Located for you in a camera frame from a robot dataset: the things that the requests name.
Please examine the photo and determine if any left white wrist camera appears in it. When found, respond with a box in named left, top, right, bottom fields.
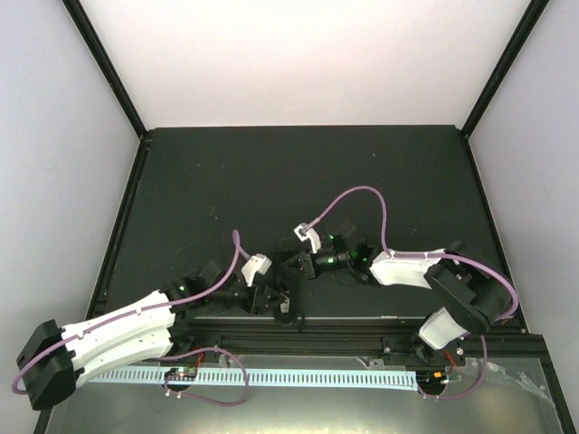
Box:
left=241, top=254, right=272, bottom=288

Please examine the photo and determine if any white slotted cable duct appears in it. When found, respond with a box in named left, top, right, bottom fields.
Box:
left=91, top=366, right=418, bottom=392

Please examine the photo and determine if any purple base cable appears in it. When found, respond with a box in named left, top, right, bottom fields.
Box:
left=162, top=345, right=251, bottom=407
left=416, top=334, right=489, bottom=402

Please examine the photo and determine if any black sneaker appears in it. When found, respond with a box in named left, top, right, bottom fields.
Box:
left=271, top=235, right=305, bottom=329

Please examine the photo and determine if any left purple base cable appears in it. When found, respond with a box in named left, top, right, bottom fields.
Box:
left=162, top=345, right=251, bottom=407

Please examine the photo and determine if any small circuit board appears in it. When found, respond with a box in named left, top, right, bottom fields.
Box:
left=165, top=367, right=197, bottom=381
left=416, top=371, right=452, bottom=386

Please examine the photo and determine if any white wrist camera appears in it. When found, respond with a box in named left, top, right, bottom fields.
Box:
left=241, top=254, right=272, bottom=288
left=293, top=223, right=321, bottom=254

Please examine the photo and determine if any left black frame post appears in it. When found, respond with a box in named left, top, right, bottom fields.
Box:
left=62, top=0, right=147, bottom=139

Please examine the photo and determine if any black frame post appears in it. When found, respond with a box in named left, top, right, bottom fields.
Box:
left=460, top=0, right=550, bottom=139
left=62, top=0, right=147, bottom=139

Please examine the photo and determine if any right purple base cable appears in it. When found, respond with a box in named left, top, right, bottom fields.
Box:
left=416, top=334, right=489, bottom=402

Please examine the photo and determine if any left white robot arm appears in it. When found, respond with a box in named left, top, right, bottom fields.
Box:
left=13, top=254, right=298, bottom=410

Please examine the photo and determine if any right black frame post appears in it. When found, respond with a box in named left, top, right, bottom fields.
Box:
left=460, top=0, right=550, bottom=139

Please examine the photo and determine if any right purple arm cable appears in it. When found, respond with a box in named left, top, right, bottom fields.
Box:
left=311, top=185, right=520, bottom=323

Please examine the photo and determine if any left small circuit board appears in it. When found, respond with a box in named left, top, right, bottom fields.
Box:
left=165, top=367, right=197, bottom=381

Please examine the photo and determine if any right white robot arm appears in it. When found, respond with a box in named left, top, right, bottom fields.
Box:
left=278, top=232, right=518, bottom=364

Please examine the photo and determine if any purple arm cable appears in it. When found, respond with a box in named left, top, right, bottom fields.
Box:
left=311, top=185, right=520, bottom=323
left=11, top=229, right=243, bottom=395

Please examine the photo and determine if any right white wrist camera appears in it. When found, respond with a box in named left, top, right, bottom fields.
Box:
left=293, top=223, right=321, bottom=254

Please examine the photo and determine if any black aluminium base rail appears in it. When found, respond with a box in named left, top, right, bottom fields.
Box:
left=174, top=316, right=423, bottom=356

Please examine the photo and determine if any right small circuit board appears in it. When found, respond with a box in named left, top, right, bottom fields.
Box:
left=416, top=371, right=452, bottom=386

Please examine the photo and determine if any black shoelace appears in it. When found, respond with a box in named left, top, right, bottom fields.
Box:
left=273, top=271, right=305, bottom=332

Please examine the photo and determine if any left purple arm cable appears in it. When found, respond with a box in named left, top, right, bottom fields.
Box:
left=11, top=229, right=243, bottom=395

